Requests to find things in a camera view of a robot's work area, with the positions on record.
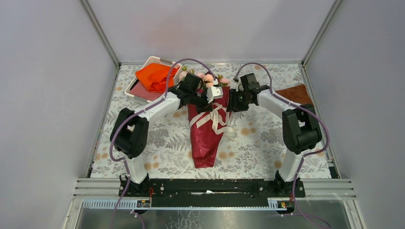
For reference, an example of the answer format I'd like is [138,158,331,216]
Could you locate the dark red wrapping paper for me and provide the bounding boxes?
[187,86,230,168]

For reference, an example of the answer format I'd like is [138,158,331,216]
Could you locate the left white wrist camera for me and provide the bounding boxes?
[206,86,224,103]

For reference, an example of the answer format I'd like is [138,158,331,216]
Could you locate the pink paper sheet in basket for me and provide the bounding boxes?
[129,80,163,102]

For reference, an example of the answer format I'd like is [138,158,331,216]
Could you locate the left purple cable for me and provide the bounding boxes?
[109,58,219,229]

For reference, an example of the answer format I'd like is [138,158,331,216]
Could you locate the cream printed ribbon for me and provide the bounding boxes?
[189,103,237,140]

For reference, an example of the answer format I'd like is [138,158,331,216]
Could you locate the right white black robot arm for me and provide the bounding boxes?
[227,73,322,197]

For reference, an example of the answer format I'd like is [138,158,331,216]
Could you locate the floral patterned table mat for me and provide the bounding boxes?
[90,63,333,180]

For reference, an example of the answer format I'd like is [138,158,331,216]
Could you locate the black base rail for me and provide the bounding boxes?
[118,177,306,208]

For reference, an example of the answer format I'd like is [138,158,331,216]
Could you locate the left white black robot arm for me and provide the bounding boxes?
[110,73,223,196]

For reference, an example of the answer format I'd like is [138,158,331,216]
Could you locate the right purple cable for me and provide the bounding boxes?
[233,62,332,229]

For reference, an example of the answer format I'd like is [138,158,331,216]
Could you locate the purple cable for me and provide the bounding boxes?
[233,62,332,229]
[109,58,219,229]

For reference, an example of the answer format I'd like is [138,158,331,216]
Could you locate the pink fake flower bunch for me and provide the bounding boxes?
[175,65,230,89]

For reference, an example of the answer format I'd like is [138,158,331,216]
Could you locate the brown folded cloth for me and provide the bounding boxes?
[276,84,314,105]

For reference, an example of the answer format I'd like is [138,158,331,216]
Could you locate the orange folded cloth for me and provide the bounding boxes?
[135,63,179,93]

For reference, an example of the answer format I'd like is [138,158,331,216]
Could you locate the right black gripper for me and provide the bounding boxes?
[225,89,249,113]

